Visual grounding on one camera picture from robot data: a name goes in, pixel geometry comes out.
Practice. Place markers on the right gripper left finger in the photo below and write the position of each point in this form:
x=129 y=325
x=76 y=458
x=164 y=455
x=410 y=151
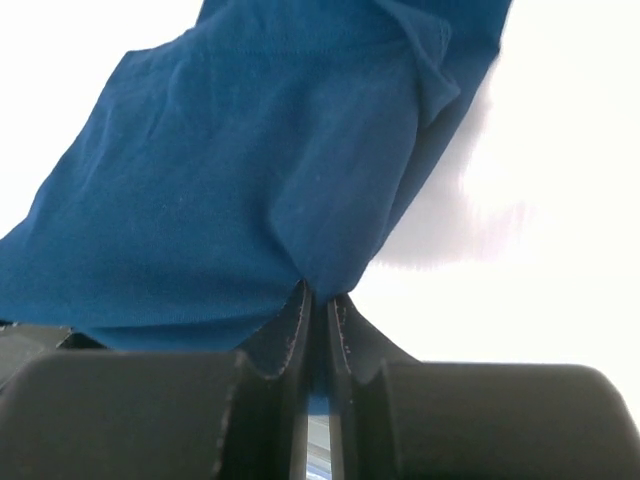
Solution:
x=276 y=347

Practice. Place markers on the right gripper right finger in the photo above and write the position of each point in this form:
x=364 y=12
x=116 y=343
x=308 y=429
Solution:
x=360 y=355

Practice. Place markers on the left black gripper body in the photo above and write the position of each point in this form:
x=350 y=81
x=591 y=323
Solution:
x=59 y=350

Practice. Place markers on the blue mickey t shirt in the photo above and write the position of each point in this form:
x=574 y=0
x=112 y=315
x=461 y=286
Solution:
x=273 y=143

